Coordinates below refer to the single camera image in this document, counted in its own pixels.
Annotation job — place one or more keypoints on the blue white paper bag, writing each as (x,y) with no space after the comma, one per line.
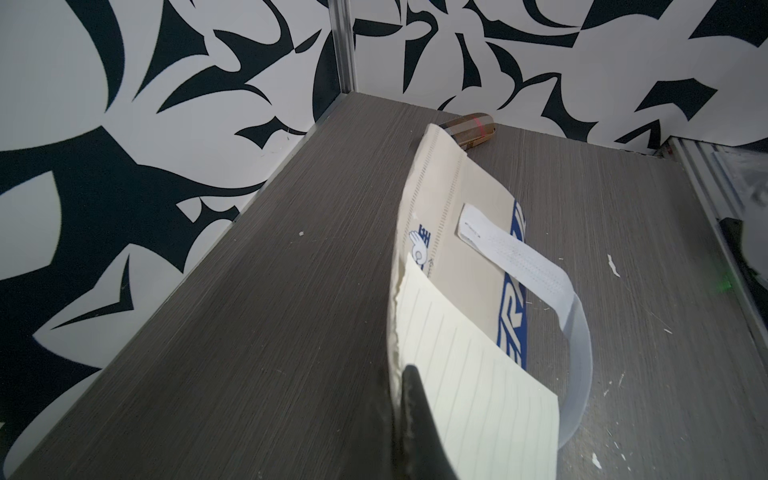
(466,232)

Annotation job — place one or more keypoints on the white paper receipt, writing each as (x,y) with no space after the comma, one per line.
(493,420)

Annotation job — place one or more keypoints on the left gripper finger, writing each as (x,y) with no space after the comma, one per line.
(418,451)

